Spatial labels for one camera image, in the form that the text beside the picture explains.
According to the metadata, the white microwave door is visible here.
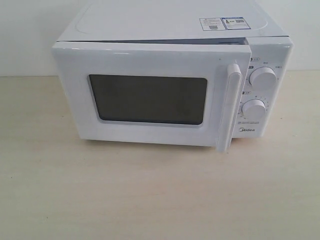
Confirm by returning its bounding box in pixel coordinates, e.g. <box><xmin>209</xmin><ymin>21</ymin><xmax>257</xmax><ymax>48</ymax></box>
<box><xmin>52</xmin><ymin>41</ymin><xmax>252</xmax><ymax>152</ymax></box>

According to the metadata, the white Midea microwave body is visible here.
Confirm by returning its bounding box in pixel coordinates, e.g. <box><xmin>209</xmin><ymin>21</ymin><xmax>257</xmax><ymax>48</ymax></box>
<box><xmin>55</xmin><ymin>0</ymin><xmax>293</xmax><ymax>140</ymax></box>

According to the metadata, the white lower timer knob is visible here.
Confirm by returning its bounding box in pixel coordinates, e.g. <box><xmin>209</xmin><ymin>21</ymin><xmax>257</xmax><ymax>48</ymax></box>
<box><xmin>241</xmin><ymin>99</ymin><xmax>267</xmax><ymax>120</ymax></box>

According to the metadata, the white info sticker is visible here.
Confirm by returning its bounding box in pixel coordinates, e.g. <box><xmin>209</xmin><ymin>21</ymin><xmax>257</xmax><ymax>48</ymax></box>
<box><xmin>199</xmin><ymin>17</ymin><xmax>226</xmax><ymax>32</ymax></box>

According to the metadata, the white upper power knob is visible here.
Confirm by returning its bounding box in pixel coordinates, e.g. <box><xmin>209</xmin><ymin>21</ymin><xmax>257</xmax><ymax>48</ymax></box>
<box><xmin>249</xmin><ymin>67</ymin><xmax>277</xmax><ymax>91</ymax></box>

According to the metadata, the blue energy label sticker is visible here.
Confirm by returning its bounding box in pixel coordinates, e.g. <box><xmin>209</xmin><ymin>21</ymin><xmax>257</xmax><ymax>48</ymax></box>
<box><xmin>221</xmin><ymin>16</ymin><xmax>250</xmax><ymax>31</ymax></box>

